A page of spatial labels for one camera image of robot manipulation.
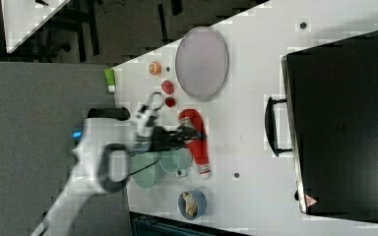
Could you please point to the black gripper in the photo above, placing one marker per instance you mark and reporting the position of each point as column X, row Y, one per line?
column 163, row 140

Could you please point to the red plush ketchup bottle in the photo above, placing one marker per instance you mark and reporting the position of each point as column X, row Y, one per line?
column 199, row 149

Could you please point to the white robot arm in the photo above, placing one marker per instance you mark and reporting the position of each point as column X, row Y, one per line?
column 105, row 149

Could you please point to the green perforated strainer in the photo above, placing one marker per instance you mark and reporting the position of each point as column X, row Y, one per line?
column 146, row 170

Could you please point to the smaller plush strawberry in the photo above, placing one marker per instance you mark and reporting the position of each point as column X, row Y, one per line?
column 170, row 101

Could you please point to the larger plush strawberry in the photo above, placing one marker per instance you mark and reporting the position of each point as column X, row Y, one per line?
column 167, row 87

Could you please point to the blue bowl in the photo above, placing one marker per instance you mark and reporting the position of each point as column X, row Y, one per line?
column 201, row 201

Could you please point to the plush banana pieces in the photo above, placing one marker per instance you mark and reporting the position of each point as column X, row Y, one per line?
column 191, row 206

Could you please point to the plush orange slice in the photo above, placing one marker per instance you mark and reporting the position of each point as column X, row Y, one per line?
column 155, row 68

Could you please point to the grey round plate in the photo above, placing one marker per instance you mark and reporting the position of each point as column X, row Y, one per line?
column 201, row 63

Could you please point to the green tube with white cap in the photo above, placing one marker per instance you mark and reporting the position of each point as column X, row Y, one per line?
column 110, row 79

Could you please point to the white side table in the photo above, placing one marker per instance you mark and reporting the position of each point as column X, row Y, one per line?
column 22, row 18

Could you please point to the blue metal frame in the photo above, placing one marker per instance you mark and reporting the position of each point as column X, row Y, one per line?
column 147, row 226

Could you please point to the black case with handle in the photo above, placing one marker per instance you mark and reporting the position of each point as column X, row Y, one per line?
column 331, row 97

